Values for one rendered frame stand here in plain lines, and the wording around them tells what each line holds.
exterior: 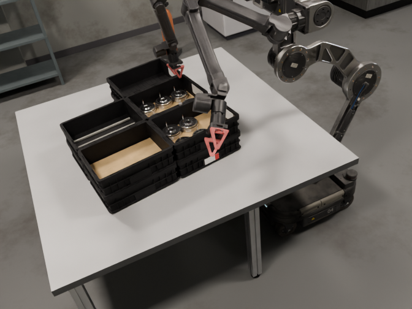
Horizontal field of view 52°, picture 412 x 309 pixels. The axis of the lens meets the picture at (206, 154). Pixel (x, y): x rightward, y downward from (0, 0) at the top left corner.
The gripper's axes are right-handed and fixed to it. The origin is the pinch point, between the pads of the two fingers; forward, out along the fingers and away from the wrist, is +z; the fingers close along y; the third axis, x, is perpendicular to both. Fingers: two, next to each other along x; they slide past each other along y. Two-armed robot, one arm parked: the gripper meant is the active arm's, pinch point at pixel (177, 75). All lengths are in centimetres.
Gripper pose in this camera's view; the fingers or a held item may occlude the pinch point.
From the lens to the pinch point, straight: 253.3
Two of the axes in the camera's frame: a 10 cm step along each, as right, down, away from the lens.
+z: 1.8, 7.8, 5.9
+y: 5.0, 4.5, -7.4
